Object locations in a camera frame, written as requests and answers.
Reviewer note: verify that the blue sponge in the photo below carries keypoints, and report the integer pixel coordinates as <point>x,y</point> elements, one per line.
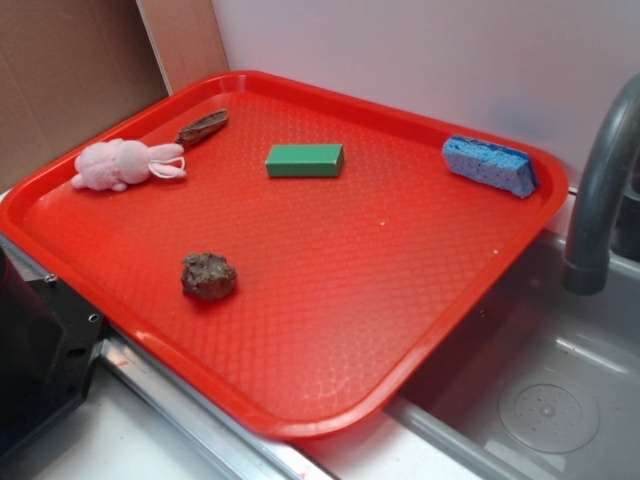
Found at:
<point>491,164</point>

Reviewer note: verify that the grey toy faucet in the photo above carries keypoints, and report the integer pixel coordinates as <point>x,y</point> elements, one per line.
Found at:
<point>605,216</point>

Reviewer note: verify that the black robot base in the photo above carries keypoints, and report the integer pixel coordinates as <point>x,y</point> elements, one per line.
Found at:
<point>50,339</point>

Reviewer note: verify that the brown cardboard panel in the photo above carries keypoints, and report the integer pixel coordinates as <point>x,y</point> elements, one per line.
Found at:
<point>69,71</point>

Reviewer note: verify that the brown wood bark piece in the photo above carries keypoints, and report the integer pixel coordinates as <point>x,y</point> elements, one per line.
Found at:
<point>202,128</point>

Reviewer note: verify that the pink plush bunny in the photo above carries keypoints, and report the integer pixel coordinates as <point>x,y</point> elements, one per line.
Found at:
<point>116,164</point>

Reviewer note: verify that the brown rock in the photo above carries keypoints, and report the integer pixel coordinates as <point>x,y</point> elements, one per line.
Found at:
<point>207,276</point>

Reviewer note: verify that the grey plastic sink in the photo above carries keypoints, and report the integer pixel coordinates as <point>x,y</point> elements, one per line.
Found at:
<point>536,382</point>

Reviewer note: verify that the green rectangular block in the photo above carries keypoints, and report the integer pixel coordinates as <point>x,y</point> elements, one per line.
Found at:
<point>305,160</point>

